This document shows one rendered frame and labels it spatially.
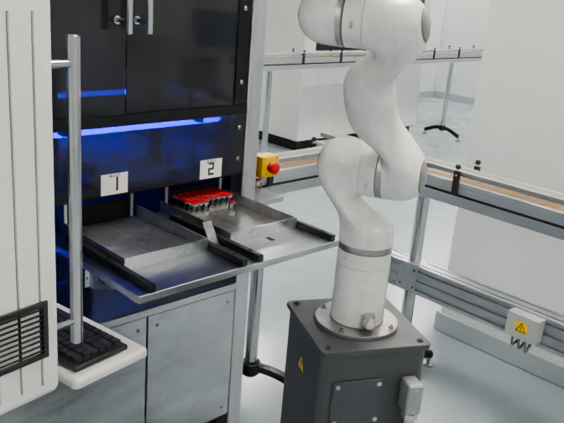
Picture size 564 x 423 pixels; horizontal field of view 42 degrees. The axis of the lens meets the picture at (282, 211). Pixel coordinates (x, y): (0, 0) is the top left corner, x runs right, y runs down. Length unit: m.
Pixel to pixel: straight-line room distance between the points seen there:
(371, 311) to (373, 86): 0.54
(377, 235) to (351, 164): 0.16
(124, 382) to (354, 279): 0.99
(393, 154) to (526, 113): 1.84
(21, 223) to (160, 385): 1.23
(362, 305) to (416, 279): 1.35
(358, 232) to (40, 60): 0.72
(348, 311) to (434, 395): 1.57
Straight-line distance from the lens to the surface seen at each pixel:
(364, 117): 1.40
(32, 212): 1.34
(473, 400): 3.20
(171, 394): 2.50
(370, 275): 1.60
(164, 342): 2.38
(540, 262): 3.34
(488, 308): 2.80
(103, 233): 2.09
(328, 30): 1.29
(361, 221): 1.56
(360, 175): 1.53
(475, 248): 3.48
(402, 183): 1.51
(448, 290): 2.88
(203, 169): 2.24
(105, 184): 2.05
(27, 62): 1.28
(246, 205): 2.35
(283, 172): 2.64
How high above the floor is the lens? 1.61
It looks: 18 degrees down
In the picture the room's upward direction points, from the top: 5 degrees clockwise
